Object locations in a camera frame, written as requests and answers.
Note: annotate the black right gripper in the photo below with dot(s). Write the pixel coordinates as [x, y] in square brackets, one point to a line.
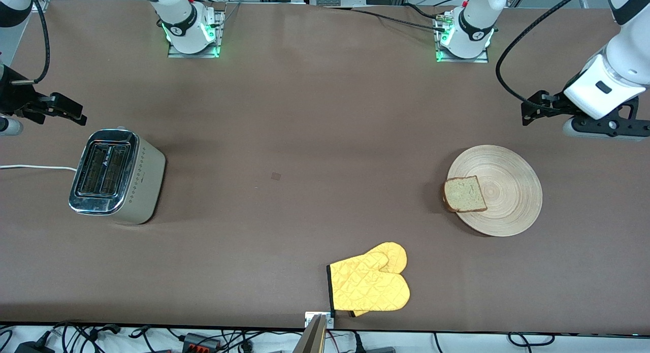
[14, 97]

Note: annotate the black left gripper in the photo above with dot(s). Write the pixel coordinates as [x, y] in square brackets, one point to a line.
[556, 103]

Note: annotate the round wooden plate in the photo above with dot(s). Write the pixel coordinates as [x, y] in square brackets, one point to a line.
[508, 190]

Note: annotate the brown bread slice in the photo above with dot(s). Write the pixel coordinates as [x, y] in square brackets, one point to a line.
[464, 194]

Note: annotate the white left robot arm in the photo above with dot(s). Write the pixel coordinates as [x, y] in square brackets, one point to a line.
[624, 58]

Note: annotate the beige chrome two-slot toaster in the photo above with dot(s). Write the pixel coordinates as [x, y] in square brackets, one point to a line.
[137, 185]

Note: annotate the black power adapter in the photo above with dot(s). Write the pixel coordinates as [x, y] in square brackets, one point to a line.
[33, 348]

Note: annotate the yellow quilted oven mitt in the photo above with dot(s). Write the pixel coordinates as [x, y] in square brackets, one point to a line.
[368, 287]

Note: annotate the black red connector block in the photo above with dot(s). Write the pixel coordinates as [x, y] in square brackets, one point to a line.
[200, 341]

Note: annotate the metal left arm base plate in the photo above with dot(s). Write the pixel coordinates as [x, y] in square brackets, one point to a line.
[480, 59]

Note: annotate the metal table corner bracket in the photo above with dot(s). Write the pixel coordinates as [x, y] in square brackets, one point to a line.
[41, 5]

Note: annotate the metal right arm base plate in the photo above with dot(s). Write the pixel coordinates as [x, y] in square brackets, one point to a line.
[175, 53]

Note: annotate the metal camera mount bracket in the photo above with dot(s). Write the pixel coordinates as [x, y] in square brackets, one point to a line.
[310, 317]

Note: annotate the tan camera stand bar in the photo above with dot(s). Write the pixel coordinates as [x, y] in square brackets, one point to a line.
[311, 340]

